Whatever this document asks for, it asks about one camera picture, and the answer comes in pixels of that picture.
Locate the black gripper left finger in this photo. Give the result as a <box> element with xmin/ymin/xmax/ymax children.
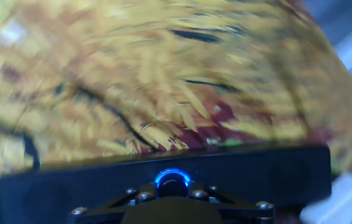
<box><xmin>69</xmin><ymin>182</ymin><xmax>157</xmax><ymax>224</ymax></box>

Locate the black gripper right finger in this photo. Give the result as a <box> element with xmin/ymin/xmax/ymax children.
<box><xmin>190</xmin><ymin>183</ymin><xmax>275</xmax><ymax>224</ymax></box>

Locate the black speaker bar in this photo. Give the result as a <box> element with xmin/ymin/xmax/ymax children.
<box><xmin>0</xmin><ymin>144</ymin><xmax>333</xmax><ymax>224</ymax></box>

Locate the blue-lit speaker knob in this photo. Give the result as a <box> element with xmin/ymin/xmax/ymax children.
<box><xmin>154</xmin><ymin>167</ymin><xmax>192</xmax><ymax>198</ymax></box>

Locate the white box red mushroom button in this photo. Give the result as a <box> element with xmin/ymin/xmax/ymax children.
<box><xmin>299</xmin><ymin>172</ymin><xmax>352</xmax><ymax>224</ymax></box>

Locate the painted wheatfield print cloth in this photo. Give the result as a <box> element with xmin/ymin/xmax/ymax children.
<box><xmin>0</xmin><ymin>0</ymin><xmax>352</xmax><ymax>224</ymax></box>

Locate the thin black speaker cable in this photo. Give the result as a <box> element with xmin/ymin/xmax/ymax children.
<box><xmin>20</xmin><ymin>85</ymin><xmax>160</xmax><ymax>170</ymax></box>

